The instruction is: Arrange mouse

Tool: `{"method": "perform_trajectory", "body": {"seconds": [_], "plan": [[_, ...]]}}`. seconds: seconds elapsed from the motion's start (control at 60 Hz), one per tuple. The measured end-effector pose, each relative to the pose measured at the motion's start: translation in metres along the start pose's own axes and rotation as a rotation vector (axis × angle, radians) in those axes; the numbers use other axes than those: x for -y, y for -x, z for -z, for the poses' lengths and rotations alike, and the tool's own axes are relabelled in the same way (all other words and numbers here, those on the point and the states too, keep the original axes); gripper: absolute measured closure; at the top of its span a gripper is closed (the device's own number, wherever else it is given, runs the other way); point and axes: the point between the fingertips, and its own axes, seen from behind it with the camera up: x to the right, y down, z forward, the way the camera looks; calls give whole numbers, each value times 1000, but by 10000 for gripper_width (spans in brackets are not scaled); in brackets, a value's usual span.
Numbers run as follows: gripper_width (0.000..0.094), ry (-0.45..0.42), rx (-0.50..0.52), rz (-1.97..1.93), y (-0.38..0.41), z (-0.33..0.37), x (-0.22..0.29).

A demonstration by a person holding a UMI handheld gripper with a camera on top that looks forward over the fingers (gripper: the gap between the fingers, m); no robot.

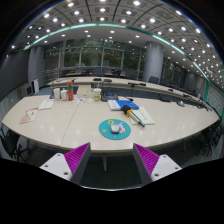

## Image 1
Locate cream cardboard box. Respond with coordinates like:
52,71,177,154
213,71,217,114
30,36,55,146
75,85,94,99

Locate black desktop conference device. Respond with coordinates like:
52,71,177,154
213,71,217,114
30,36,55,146
100,92,119,102

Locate red bottle with green band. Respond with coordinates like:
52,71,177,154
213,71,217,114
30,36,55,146
67,80,75,102

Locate cream notepad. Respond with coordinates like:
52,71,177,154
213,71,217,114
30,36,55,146
129,106,156,126

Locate ceiling spot lights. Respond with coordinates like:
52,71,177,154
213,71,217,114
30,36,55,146
11,0,224,81

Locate dark office chairs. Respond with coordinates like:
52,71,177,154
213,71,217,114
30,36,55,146
64,66,201,98

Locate silver grey computer mouse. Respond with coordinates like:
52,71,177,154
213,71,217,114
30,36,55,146
109,123,121,134

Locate colourful printed leaflet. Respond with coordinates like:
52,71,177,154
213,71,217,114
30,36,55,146
73,96,94,104

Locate handheld microphone with orange ring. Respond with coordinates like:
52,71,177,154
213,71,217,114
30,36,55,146
120,104,146,128

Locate blue and white book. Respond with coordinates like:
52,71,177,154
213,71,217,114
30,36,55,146
107,99,140,111

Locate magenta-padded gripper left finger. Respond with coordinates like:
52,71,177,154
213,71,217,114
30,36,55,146
39,142,92,185

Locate round teal cartoon mouse pad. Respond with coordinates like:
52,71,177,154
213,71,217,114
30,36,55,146
98,118,132,141

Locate green printed paper cup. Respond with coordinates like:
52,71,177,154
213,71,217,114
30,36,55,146
92,87,102,102

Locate white green-edged booklet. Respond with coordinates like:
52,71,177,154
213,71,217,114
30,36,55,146
37,99,55,111

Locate long curved conference desk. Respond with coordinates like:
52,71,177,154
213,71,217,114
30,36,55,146
46,75,212,108

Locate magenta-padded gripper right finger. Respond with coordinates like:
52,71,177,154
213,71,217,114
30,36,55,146
132,143,183,186

